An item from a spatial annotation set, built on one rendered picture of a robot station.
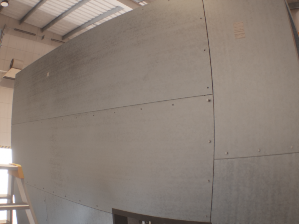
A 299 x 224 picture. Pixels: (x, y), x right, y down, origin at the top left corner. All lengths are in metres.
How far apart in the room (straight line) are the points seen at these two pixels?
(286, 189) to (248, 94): 0.41
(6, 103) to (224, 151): 10.71
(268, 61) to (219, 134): 0.35
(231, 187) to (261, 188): 0.14
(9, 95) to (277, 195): 11.07
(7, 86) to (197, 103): 10.69
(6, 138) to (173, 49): 10.37
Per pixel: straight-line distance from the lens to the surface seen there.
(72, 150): 1.70
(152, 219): 1.28
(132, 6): 9.92
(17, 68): 11.06
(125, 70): 1.41
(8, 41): 12.01
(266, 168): 1.01
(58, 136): 1.85
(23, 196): 1.51
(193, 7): 1.29
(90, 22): 11.92
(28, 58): 12.22
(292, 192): 1.00
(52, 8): 11.36
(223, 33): 1.16
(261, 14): 1.13
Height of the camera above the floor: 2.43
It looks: 9 degrees up
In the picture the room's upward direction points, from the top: straight up
